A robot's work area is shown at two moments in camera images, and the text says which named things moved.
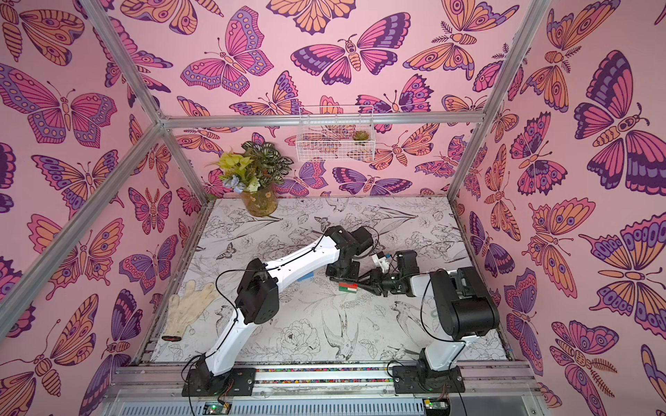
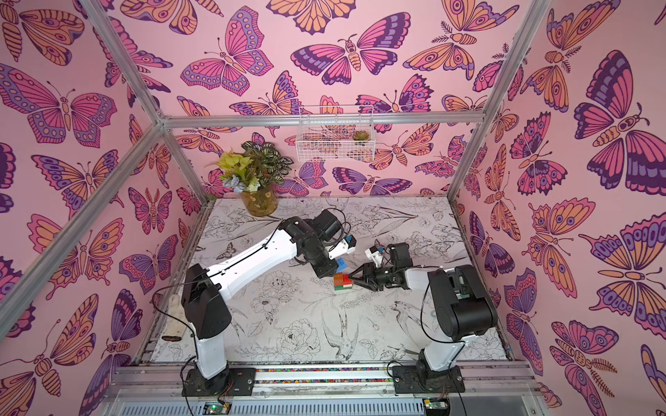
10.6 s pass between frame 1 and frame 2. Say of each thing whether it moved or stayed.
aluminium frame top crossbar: stayed
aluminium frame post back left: stayed
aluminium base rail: stayed
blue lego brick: moved
